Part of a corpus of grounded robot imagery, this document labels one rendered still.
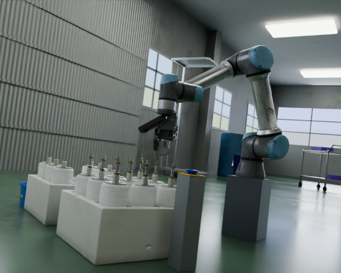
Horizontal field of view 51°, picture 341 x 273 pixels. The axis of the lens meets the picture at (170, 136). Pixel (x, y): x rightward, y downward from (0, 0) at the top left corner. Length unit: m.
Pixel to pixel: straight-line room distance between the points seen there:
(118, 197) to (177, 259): 0.28
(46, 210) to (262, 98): 1.09
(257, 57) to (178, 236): 0.89
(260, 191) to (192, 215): 0.66
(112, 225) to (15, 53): 3.17
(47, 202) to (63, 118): 2.93
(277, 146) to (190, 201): 0.67
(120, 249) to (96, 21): 4.08
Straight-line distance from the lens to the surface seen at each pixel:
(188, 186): 1.17
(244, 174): 1.83
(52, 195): 1.68
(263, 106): 1.72
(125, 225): 1.22
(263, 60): 1.70
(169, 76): 1.47
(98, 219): 1.19
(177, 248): 1.23
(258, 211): 1.80
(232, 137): 7.81
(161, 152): 1.45
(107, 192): 1.22
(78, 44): 4.76
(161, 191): 1.35
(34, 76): 4.28
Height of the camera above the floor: 0.38
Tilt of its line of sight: 3 degrees up
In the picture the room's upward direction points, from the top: 7 degrees clockwise
